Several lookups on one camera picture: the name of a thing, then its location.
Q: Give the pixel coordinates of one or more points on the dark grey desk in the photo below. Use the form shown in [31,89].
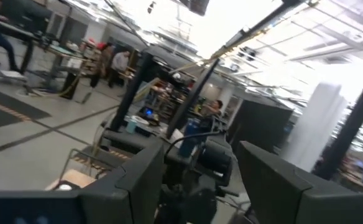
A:
[128,141]

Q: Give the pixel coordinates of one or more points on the white column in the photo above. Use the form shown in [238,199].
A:
[315,124]

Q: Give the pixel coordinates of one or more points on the teal cup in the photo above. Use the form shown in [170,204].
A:
[131,126]

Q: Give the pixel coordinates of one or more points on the wooden shelf with black frame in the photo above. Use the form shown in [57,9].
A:
[72,179]

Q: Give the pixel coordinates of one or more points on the blue water bottle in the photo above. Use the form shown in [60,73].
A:
[189,138]

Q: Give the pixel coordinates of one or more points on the black post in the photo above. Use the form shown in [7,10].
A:
[191,99]
[349,130]
[131,93]

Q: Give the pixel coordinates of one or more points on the black cabinet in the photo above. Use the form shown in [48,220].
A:
[259,124]

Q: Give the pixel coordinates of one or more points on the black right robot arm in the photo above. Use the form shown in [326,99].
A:
[214,158]

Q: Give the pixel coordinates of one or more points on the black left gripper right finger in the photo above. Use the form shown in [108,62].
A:
[278,193]

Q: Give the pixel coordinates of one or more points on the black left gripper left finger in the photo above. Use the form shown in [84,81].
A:
[122,196]

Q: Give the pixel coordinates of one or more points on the black laptop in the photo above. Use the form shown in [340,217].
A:
[148,114]

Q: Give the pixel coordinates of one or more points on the cluttered workbench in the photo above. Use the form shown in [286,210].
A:
[60,53]

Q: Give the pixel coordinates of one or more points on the black floor mat striped edge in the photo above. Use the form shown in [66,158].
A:
[107,157]
[7,105]

